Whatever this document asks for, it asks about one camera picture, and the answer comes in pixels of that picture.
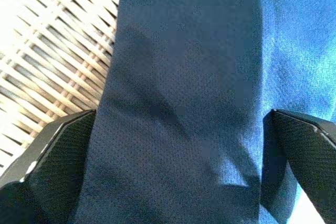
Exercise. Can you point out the navy blue garment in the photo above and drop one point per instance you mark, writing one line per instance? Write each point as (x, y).
(183, 77)

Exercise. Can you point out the pale woven laundry basket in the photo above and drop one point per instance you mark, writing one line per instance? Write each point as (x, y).
(52, 51)

